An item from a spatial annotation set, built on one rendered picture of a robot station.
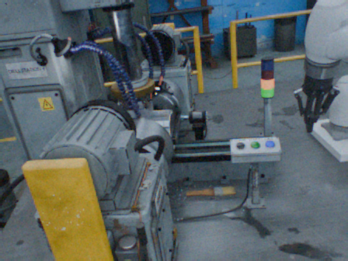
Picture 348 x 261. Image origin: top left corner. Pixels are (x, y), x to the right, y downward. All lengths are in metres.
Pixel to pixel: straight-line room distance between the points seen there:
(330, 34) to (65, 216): 0.72
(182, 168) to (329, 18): 0.88
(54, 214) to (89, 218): 0.07
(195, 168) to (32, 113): 0.70
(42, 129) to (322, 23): 1.05
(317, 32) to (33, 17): 0.89
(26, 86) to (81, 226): 0.76
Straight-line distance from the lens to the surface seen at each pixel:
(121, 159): 0.79
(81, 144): 0.75
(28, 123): 1.46
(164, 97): 1.61
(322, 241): 1.27
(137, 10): 4.56
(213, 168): 1.49
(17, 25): 1.34
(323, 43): 0.94
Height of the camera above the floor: 1.66
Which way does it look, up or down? 26 degrees down
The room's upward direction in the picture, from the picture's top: 8 degrees counter-clockwise
